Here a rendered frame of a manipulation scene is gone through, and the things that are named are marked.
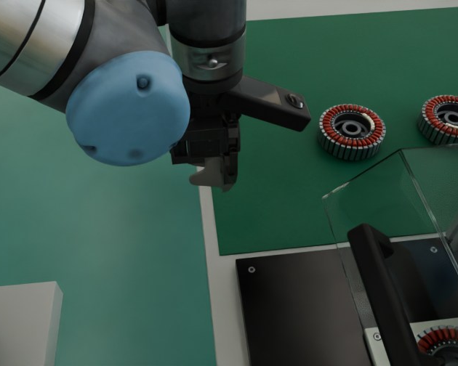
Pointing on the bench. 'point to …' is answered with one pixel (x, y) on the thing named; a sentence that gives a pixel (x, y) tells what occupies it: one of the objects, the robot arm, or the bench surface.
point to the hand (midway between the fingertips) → (229, 182)
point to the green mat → (439, 31)
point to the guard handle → (385, 297)
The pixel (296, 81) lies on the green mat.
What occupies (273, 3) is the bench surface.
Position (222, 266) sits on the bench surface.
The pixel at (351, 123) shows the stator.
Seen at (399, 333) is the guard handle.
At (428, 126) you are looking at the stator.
